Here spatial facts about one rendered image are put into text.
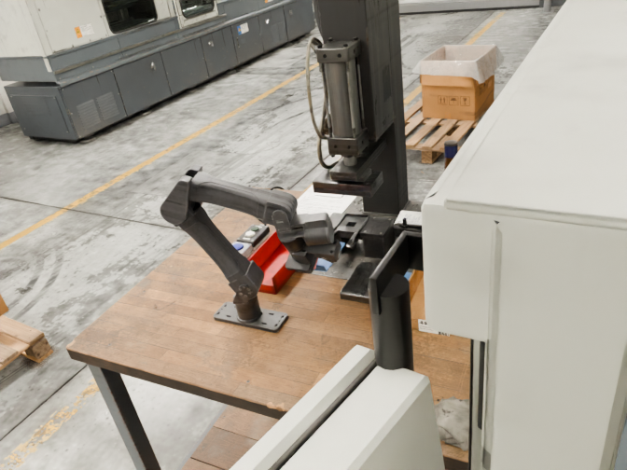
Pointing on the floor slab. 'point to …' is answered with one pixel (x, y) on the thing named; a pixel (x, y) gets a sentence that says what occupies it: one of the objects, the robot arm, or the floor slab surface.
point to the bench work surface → (240, 352)
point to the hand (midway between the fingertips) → (313, 266)
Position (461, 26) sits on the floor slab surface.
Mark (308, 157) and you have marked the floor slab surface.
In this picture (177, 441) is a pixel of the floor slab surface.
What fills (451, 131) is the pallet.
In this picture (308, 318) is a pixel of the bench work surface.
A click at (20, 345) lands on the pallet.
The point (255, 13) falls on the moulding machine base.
